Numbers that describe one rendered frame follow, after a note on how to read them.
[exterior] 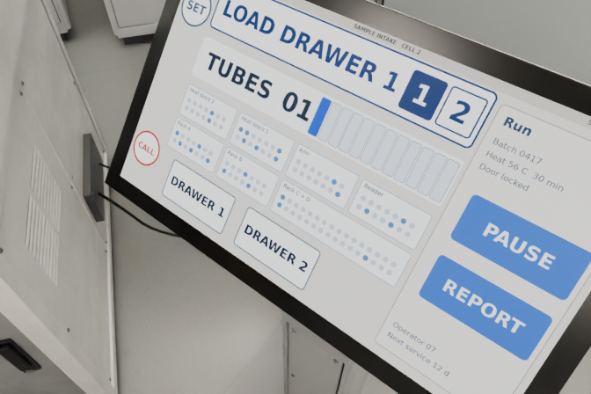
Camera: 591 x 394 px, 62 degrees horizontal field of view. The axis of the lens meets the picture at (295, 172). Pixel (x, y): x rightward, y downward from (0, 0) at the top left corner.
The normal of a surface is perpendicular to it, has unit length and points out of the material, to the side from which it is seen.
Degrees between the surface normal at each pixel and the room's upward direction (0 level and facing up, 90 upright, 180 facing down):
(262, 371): 5
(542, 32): 90
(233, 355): 0
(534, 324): 50
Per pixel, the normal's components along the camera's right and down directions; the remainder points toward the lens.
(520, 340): -0.45, 0.05
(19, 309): 0.26, 0.73
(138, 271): 0.01, -0.65
